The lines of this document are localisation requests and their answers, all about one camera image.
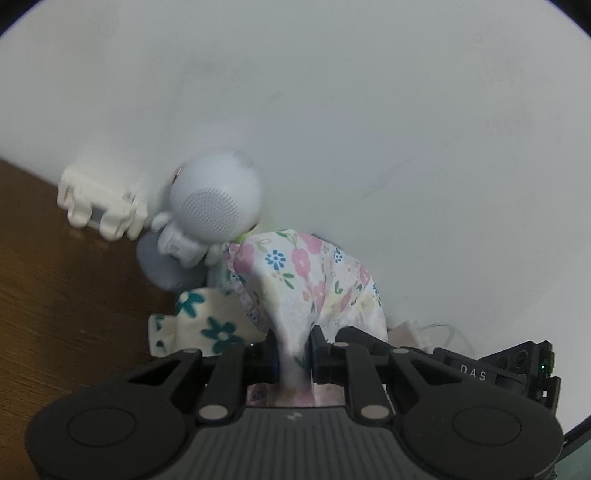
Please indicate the white plastic toy bracket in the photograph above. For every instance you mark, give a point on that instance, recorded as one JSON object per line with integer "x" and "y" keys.
{"x": 99, "y": 205}

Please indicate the white robot-shaped speaker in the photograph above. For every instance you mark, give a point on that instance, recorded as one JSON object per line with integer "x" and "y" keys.
{"x": 207, "y": 203}

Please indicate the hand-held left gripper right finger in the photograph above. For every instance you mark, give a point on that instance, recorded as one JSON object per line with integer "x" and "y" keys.
{"x": 323, "y": 364}

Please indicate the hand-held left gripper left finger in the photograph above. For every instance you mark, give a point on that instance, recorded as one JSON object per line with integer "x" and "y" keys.
{"x": 258, "y": 364}

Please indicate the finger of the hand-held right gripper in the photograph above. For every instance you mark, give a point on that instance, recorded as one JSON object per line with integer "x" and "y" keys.
{"x": 364, "y": 338}

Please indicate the cream teal floral cloth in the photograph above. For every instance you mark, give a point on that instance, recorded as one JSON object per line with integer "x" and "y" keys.
{"x": 207, "y": 323}

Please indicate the pink floral garment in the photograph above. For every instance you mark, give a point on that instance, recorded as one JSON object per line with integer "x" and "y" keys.
{"x": 300, "y": 281}

